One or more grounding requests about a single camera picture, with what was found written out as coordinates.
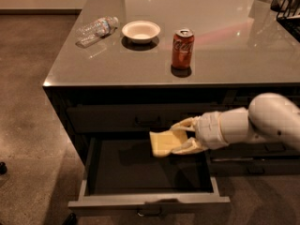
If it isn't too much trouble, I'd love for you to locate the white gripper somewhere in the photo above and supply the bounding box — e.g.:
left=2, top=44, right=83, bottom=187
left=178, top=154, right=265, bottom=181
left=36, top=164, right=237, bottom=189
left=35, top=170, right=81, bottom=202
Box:
left=171, top=112, right=229, bottom=155

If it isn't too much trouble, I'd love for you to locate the yellow sponge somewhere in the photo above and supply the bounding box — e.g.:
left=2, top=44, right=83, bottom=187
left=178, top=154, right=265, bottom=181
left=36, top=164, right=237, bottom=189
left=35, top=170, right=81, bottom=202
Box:
left=149, top=130, right=188, bottom=158

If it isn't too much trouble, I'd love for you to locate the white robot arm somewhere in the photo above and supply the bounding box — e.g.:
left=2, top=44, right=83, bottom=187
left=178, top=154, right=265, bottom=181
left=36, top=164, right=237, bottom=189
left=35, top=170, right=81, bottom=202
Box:
left=171, top=93, right=300, bottom=155

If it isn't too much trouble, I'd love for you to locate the grey right bottom drawer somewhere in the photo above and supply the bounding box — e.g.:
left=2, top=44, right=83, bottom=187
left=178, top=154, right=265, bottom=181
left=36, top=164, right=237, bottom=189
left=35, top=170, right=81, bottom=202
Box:
left=208, top=159, right=300, bottom=176

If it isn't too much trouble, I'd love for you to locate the grey right middle drawer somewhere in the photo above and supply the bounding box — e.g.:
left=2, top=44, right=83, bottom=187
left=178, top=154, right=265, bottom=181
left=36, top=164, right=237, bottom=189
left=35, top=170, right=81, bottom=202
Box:
left=208, top=142, right=300, bottom=158

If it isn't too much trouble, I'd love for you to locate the closed grey top drawer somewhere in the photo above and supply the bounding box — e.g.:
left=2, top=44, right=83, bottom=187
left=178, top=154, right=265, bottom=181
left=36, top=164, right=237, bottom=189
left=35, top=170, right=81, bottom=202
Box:
left=67, top=103, right=226, bottom=133

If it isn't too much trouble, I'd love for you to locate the open grey middle drawer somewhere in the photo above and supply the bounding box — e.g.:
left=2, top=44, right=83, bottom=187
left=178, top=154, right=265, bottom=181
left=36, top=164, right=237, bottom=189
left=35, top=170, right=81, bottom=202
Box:
left=68, top=138, right=230, bottom=217

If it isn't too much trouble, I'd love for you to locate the red cola can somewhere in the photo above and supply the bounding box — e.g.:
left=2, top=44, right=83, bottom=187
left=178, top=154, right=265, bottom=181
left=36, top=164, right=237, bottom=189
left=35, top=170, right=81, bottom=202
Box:
left=172, top=28, right=194, bottom=69

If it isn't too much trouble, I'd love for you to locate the white paper bowl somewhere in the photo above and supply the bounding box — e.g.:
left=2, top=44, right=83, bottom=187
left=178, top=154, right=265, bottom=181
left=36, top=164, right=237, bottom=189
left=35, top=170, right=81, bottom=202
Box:
left=122, top=21, right=160, bottom=44

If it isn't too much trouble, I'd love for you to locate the clear plastic water bottle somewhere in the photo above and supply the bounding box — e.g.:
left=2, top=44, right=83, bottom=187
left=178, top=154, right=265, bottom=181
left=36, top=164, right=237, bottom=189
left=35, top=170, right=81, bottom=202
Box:
left=76, top=16, right=119, bottom=41

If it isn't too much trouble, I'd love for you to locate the black object at bottom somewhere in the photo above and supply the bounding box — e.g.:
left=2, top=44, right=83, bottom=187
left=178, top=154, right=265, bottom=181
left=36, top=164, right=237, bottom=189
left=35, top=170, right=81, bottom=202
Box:
left=62, top=213, right=77, bottom=225

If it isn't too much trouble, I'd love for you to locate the black object on floor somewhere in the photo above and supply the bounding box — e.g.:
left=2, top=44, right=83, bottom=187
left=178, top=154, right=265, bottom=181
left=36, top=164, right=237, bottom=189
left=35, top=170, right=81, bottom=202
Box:
left=0, top=162, right=8, bottom=175

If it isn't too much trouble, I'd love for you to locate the metal drawer handle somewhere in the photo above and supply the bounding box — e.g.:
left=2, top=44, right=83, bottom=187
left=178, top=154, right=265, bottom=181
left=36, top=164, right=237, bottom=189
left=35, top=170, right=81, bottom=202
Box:
left=137, top=208, right=162, bottom=218

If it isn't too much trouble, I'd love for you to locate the black wire rack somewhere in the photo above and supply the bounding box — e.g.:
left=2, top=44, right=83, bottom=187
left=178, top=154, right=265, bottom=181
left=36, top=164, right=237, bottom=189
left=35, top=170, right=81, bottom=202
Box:
left=271, top=0, right=300, bottom=42

